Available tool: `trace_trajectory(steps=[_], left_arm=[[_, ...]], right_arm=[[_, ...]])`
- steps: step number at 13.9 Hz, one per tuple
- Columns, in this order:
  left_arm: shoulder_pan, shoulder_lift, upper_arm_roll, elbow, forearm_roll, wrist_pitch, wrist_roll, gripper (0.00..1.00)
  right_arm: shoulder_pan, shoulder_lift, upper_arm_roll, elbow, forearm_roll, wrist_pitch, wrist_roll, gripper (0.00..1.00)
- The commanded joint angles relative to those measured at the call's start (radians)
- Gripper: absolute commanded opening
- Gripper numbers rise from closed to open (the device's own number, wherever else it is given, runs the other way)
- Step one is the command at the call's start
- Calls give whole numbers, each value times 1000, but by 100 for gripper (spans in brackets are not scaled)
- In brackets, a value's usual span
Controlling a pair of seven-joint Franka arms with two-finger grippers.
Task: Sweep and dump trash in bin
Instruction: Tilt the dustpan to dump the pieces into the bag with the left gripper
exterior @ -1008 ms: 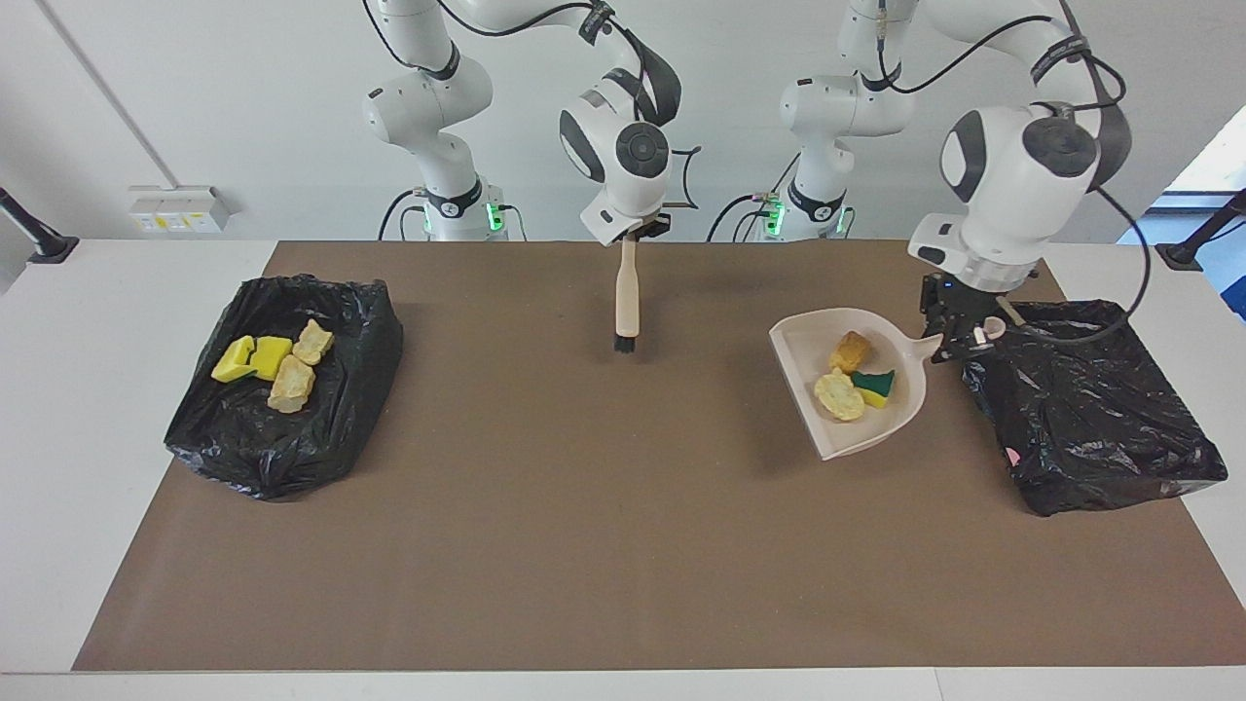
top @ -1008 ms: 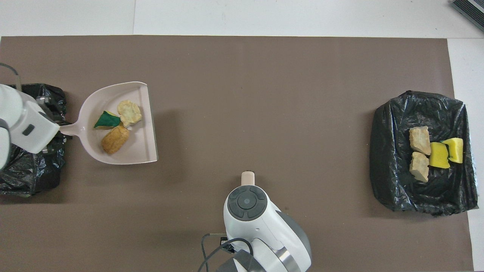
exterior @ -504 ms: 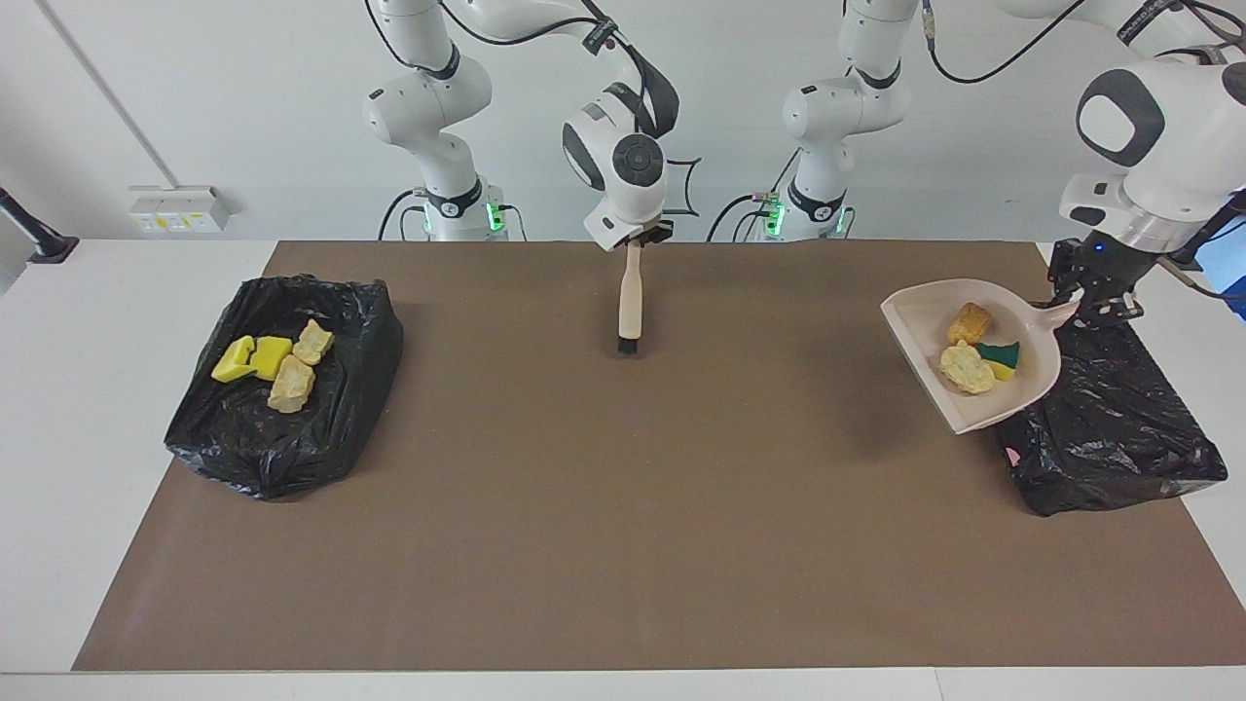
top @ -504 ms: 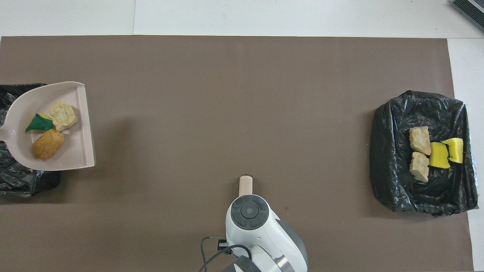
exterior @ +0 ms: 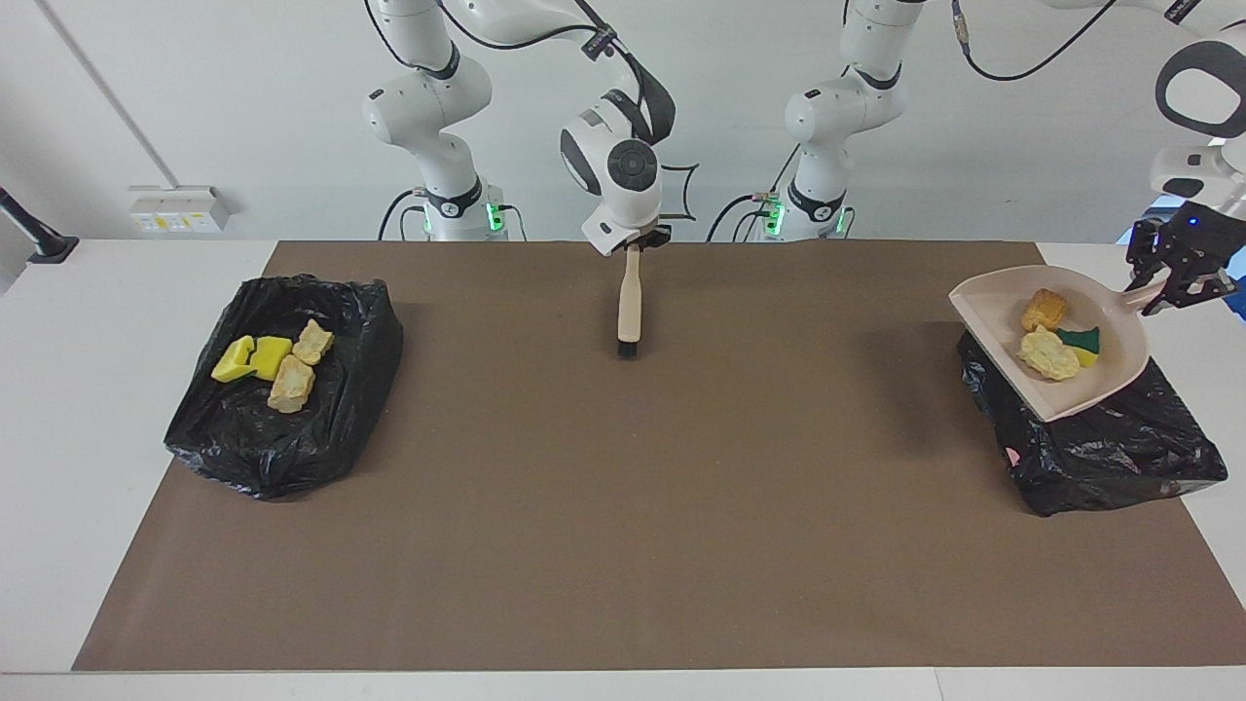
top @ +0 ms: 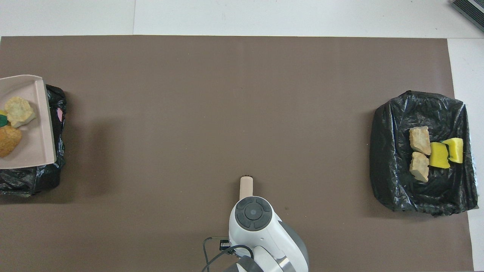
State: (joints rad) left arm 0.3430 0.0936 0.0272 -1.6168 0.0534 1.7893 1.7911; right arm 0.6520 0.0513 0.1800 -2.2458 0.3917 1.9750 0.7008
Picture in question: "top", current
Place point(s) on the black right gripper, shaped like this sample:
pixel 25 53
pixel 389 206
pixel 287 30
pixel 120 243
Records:
pixel 225 244

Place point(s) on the beige hand brush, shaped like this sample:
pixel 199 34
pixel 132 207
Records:
pixel 246 189

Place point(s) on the beige foam chunk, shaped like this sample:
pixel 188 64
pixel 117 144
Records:
pixel 419 168

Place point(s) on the beige plastic dustpan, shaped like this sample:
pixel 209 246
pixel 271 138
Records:
pixel 38 143

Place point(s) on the orange striped foam chunk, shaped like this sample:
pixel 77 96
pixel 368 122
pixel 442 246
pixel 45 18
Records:
pixel 419 140

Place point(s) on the brown bread roll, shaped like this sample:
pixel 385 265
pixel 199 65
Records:
pixel 9 141

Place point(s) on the small beige chunk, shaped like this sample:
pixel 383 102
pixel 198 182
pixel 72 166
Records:
pixel 19 111

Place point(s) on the notched yellow sponge piece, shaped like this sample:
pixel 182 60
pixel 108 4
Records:
pixel 455 149

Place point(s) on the small yellow green sponge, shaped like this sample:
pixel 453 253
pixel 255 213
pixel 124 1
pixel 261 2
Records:
pixel 3 120

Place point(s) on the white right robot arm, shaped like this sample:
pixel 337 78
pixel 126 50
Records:
pixel 261 241

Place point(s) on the black bag lined bin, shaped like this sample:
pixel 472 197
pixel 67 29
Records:
pixel 393 170

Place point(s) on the black bag bin pink spot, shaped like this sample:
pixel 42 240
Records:
pixel 49 177

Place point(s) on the brown table mat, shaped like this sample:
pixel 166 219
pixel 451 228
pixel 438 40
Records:
pixel 151 151

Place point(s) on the dark grey ribbed object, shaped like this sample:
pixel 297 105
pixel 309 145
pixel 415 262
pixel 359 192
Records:
pixel 470 11

